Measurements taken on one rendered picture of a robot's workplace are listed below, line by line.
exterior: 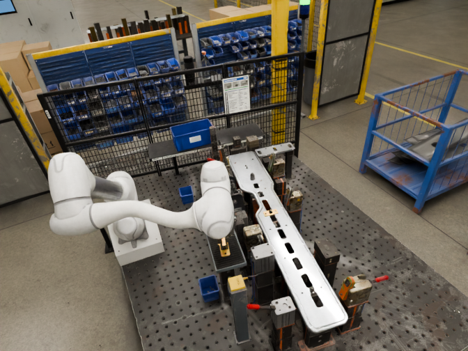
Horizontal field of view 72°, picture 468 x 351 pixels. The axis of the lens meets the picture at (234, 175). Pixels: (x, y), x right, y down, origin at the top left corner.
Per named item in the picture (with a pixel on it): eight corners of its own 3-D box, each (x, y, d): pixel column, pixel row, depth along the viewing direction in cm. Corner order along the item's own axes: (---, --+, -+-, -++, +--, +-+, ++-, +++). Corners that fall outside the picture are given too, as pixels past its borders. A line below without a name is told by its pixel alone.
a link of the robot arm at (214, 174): (203, 189, 127) (203, 212, 117) (197, 157, 118) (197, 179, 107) (230, 186, 127) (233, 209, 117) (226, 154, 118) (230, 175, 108)
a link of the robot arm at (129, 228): (119, 243, 191) (113, 244, 170) (113, 213, 193) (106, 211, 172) (147, 236, 195) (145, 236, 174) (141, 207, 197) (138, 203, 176)
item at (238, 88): (251, 111, 260) (250, 73, 241) (224, 115, 256) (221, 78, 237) (251, 109, 261) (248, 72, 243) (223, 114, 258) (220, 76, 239)
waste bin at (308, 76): (338, 102, 516) (345, 55, 471) (313, 109, 500) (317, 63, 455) (318, 91, 552) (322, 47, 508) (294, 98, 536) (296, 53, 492)
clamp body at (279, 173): (287, 200, 238) (288, 163, 217) (271, 205, 236) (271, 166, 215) (282, 193, 245) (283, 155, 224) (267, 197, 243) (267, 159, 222)
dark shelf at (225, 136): (264, 138, 252) (264, 135, 251) (150, 162, 237) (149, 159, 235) (256, 125, 269) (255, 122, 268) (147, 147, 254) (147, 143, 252)
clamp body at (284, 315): (295, 351, 154) (300, 311, 132) (274, 359, 152) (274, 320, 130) (287, 332, 162) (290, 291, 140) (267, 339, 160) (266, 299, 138)
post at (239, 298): (251, 340, 159) (248, 290, 133) (237, 345, 158) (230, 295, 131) (246, 326, 165) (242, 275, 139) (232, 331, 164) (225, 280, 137)
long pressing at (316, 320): (357, 320, 135) (357, 318, 134) (308, 336, 131) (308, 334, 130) (254, 150, 242) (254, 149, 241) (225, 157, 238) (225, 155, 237)
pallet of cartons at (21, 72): (74, 116, 541) (47, 52, 477) (21, 128, 518) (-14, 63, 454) (72, 91, 630) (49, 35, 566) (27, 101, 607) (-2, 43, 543)
